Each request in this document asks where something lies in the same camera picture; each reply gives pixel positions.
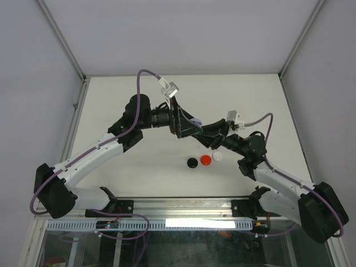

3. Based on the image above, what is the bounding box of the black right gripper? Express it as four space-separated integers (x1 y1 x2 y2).
193 118 248 157

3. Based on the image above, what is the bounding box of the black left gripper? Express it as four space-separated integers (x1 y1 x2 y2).
139 96 203 139

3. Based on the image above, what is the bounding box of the lilac round charging case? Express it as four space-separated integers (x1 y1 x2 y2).
190 118 202 126

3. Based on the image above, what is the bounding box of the white round charging case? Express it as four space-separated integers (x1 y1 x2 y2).
212 151 223 162

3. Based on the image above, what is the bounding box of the orange round charging case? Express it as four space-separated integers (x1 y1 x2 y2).
200 155 212 166

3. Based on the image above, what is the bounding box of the black round charging case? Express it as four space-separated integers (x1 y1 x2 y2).
187 157 199 169

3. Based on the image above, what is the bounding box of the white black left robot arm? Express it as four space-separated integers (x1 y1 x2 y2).
34 94 202 219

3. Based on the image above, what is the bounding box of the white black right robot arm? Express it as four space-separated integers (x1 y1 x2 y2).
194 120 349 244

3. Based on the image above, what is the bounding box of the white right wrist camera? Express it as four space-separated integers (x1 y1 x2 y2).
226 110 245 131

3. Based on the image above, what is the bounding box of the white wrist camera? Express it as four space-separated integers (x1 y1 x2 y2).
158 77 179 106
226 110 245 131

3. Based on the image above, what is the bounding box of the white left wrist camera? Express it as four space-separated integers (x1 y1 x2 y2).
158 77 179 106

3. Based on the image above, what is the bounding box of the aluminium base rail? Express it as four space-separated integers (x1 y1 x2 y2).
83 196 281 219

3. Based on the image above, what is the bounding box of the white slotted cable duct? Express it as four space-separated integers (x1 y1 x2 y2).
46 219 253 232

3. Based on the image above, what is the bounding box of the left aluminium frame post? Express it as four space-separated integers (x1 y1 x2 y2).
36 0 87 84

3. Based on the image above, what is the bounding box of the aluminium corner frame post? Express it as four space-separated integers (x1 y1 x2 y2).
278 0 328 81

